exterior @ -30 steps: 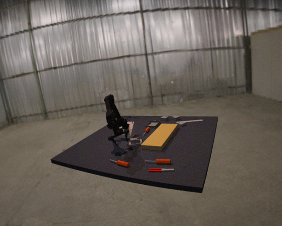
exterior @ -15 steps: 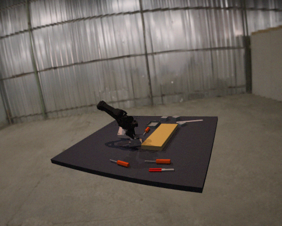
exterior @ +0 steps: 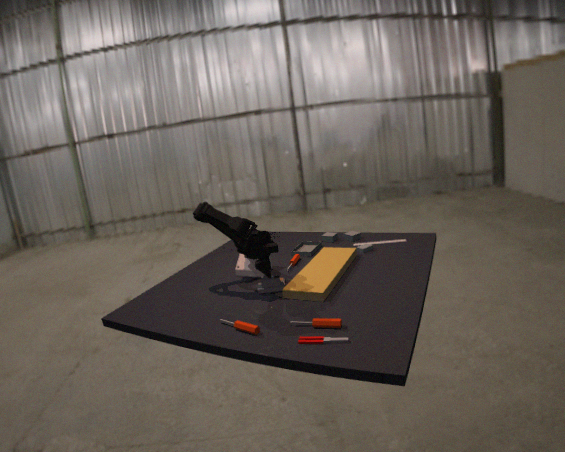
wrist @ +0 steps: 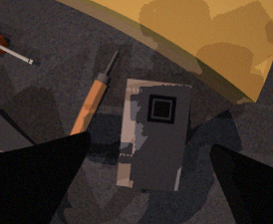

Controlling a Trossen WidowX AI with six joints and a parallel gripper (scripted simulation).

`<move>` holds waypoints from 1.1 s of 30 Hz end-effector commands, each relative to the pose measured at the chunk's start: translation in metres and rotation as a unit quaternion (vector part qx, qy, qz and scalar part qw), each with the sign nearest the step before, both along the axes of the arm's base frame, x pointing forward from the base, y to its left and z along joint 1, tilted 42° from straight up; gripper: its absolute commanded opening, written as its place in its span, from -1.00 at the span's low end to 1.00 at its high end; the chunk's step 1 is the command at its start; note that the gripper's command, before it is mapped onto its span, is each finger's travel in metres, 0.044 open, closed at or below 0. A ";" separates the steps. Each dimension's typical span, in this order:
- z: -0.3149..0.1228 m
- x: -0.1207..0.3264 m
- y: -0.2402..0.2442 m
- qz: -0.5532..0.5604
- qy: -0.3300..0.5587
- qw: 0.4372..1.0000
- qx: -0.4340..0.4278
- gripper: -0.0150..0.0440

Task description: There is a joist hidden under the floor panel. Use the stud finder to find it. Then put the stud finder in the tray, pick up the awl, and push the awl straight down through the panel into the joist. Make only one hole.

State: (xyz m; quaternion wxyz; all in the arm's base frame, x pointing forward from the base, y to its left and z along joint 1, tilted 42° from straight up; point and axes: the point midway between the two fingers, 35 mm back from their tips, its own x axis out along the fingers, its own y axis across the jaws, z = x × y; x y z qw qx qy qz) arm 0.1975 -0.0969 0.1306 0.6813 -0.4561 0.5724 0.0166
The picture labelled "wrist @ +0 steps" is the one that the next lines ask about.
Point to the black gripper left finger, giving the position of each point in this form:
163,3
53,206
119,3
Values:
34,179

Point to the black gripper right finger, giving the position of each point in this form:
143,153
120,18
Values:
247,185

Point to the orange panel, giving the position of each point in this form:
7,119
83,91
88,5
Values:
228,44

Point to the brown-handled awl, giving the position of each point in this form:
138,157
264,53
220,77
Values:
92,101

